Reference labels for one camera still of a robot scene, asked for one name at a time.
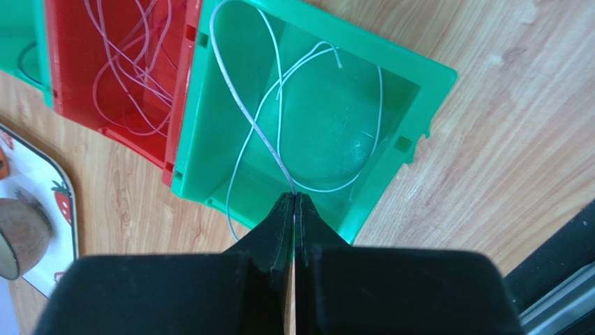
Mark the white cable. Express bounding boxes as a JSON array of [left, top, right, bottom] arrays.
[[209, 0, 384, 241]]

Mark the orange mug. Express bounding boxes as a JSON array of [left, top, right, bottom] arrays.
[[0, 149, 10, 180]]

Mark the far green bin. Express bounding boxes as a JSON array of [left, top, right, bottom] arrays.
[[1, 0, 54, 108]]

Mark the strawberry pattern tray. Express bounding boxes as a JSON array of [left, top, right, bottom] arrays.
[[1, 124, 79, 297]]

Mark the near green bin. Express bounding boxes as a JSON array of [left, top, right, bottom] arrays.
[[171, 1, 457, 243]]

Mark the grey ceramic bowl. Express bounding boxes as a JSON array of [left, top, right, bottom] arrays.
[[1, 198, 52, 281]]

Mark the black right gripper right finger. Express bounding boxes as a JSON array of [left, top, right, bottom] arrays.
[[294, 193, 523, 334]]

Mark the red bin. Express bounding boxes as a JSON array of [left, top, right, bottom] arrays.
[[45, 1, 203, 185]]

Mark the aluminium frame rail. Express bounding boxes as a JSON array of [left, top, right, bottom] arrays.
[[520, 263, 594, 334]]

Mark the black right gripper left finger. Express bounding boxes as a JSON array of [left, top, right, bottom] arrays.
[[35, 193, 295, 334]]

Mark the green bin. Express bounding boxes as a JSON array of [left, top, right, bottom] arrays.
[[171, 1, 457, 243], [1, 0, 54, 108]]

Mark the pink cable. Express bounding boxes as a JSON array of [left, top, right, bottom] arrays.
[[83, 0, 187, 138]]

